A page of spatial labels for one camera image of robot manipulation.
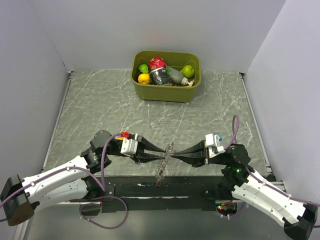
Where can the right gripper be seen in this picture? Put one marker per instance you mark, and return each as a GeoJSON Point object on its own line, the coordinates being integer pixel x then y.
{"type": "Point", "coordinates": [192, 155]}

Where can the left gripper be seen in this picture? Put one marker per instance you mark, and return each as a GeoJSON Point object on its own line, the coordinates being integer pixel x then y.
{"type": "Point", "coordinates": [143, 143]}

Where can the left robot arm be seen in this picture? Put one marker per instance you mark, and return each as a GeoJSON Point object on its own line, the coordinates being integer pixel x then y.
{"type": "Point", "coordinates": [75, 179]}

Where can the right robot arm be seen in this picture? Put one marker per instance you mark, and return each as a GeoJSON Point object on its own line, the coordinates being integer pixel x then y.
{"type": "Point", "coordinates": [243, 182]}

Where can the yellow lemon in bin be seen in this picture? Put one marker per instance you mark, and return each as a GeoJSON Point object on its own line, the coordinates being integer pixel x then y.
{"type": "Point", "coordinates": [144, 79]}

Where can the black can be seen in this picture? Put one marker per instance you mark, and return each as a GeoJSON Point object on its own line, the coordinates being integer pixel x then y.
{"type": "Point", "coordinates": [159, 77]}

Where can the grey pump bottle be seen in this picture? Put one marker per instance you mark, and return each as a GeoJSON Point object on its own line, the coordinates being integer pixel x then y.
{"type": "Point", "coordinates": [178, 78]}

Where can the green pepper toy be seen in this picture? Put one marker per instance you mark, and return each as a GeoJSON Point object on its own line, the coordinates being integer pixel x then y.
{"type": "Point", "coordinates": [143, 69]}

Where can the red dragon fruit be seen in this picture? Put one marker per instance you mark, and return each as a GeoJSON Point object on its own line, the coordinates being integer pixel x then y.
{"type": "Point", "coordinates": [156, 63]}

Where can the olive green plastic bin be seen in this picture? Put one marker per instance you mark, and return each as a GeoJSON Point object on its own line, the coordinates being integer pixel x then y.
{"type": "Point", "coordinates": [177, 60]}

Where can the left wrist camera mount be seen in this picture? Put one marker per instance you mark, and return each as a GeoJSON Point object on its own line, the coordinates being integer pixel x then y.
{"type": "Point", "coordinates": [129, 143]}

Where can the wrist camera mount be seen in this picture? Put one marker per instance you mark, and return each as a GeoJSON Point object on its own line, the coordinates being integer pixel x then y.
{"type": "Point", "coordinates": [129, 143]}
{"type": "Point", "coordinates": [212, 144]}

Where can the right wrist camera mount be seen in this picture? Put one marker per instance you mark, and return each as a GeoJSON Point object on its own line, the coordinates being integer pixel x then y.
{"type": "Point", "coordinates": [212, 144]}

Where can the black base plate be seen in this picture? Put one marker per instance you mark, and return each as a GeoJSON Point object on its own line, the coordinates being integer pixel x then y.
{"type": "Point", "coordinates": [142, 193]}

